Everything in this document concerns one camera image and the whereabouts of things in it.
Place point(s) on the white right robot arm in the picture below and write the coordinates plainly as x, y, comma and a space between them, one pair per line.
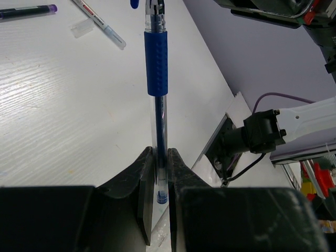
263, 131

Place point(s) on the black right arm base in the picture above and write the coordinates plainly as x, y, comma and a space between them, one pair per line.
225, 157

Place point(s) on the purple dark gel pen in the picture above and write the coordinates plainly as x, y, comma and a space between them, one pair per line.
19, 12

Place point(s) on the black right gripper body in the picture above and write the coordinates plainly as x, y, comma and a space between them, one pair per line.
317, 17

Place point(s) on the white marker pen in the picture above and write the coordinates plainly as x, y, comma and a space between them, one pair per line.
109, 32

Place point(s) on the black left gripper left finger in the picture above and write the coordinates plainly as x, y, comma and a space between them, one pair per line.
115, 216

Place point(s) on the clear pen cap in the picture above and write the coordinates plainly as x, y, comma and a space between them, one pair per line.
82, 28

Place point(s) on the blue ballpoint pen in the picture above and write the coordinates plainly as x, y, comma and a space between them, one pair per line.
156, 59

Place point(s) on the blue pen cap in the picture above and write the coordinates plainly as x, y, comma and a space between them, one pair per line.
134, 4

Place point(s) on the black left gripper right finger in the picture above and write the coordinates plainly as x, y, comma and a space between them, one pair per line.
204, 218

